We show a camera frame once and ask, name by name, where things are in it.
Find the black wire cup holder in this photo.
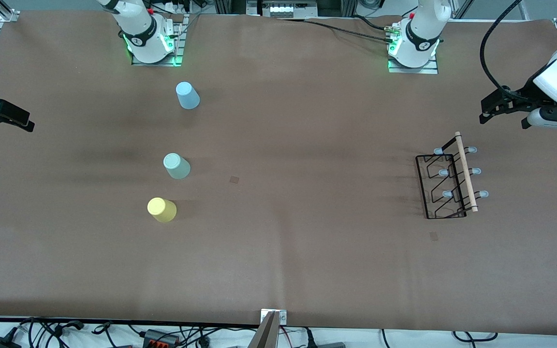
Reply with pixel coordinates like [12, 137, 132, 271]
[415, 131, 490, 220]

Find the orange black connector block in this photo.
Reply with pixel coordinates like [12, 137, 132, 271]
[143, 329, 180, 347]

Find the black looped cable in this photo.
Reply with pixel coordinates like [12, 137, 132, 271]
[452, 330, 498, 342]

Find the small metal table bracket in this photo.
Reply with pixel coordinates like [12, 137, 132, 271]
[261, 309, 287, 325]

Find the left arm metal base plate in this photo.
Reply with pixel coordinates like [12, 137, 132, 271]
[387, 52, 439, 75]

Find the grey metal bar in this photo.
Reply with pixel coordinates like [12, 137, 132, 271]
[249, 311, 280, 348]

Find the grey control box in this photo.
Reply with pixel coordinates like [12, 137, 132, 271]
[247, 0, 319, 18]

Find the yellow plastic cup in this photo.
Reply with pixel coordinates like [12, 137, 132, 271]
[147, 197, 177, 223]

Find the pale green plastic cup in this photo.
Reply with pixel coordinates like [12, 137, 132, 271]
[163, 153, 191, 180]

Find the light blue plastic cup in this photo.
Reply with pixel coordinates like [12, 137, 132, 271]
[176, 82, 201, 110]

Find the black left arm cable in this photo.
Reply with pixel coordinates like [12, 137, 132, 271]
[480, 0, 527, 97]

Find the black plug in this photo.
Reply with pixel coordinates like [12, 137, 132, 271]
[303, 329, 346, 348]

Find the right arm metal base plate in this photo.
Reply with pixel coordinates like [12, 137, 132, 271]
[131, 14, 190, 67]

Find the black cable on table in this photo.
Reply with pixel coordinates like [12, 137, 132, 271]
[278, 14, 397, 44]

